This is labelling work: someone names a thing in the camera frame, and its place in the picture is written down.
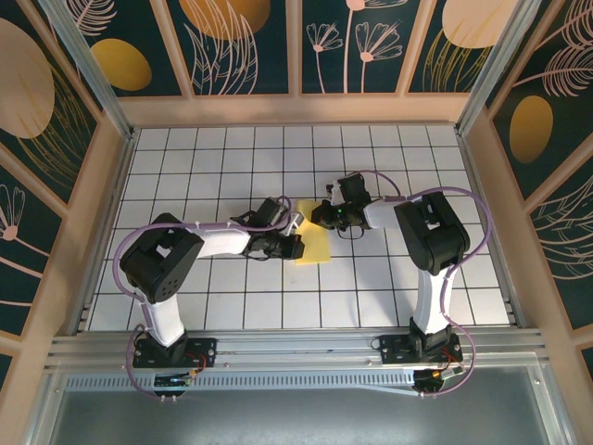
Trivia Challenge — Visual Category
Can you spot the yellow cloth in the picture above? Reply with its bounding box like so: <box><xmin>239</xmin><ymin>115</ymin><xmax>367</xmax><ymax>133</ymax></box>
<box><xmin>295</xmin><ymin>198</ymin><xmax>333</xmax><ymax>267</ymax></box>

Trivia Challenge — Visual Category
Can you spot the grey metal panel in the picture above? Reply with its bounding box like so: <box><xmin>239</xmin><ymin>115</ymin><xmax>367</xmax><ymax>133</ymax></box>
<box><xmin>27</xmin><ymin>365</ymin><xmax>571</xmax><ymax>445</ymax></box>

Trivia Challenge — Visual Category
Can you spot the small controller circuit board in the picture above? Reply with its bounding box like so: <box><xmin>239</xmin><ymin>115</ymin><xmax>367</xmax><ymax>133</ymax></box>
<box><xmin>413</xmin><ymin>365</ymin><xmax>467</xmax><ymax>389</ymax></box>
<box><xmin>154</xmin><ymin>373</ymin><xmax>194</xmax><ymax>388</ymax></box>

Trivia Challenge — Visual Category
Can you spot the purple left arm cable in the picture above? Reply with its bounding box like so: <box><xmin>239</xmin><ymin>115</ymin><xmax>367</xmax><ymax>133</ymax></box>
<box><xmin>113</xmin><ymin>194</ymin><xmax>300</xmax><ymax>402</ymax></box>

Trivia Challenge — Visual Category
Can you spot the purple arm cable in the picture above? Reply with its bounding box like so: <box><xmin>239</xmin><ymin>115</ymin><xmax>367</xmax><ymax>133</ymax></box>
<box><xmin>359</xmin><ymin>170</ymin><xmax>492</xmax><ymax>399</ymax></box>
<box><xmin>113</xmin><ymin>194</ymin><xmax>300</xmax><ymax>402</ymax></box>

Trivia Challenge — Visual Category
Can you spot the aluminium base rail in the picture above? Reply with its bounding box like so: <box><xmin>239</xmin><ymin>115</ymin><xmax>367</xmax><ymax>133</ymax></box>
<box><xmin>45</xmin><ymin>328</ymin><xmax>548</xmax><ymax>372</ymax></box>

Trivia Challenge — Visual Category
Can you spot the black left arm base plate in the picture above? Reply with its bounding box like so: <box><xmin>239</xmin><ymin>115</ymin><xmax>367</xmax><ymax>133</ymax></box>
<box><xmin>132</xmin><ymin>337</ymin><xmax>218</xmax><ymax>369</ymax></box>

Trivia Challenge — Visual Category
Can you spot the grey slotted cable duct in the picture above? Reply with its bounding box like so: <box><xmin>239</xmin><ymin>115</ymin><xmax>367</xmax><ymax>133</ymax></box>
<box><xmin>64</xmin><ymin>373</ymin><xmax>418</xmax><ymax>391</ymax></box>

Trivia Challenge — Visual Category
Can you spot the aluminium side rail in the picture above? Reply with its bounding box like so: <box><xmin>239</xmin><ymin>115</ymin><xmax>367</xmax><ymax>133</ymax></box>
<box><xmin>69</xmin><ymin>129</ymin><xmax>139</xmax><ymax>336</ymax></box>
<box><xmin>456</xmin><ymin>129</ymin><xmax>528</xmax><ymax>331</ymax></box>

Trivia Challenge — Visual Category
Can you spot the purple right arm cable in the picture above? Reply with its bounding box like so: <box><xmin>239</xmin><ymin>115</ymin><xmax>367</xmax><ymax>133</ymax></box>
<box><xmin>359</xmin><ymin>170</ymin><xmax>492</xmax><ymax>399</ymax></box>

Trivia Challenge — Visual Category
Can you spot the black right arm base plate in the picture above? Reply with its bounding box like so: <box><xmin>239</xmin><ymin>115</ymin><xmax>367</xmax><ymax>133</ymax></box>
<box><xmin>379</xmin><ymin>334</ymin><xmax>464</xmax><ymax>365</ymax></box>

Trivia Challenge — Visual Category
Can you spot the aluminium corner post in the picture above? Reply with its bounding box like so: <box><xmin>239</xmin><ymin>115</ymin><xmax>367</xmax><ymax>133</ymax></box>
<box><xmin>37</xmin><ymin>0</ymin><xmax>136</xmax><ymax>140</ymax></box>
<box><xmin>456</xmin><ymin>0</ymin><xmax>544</xmax><ymax>135</ymax></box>

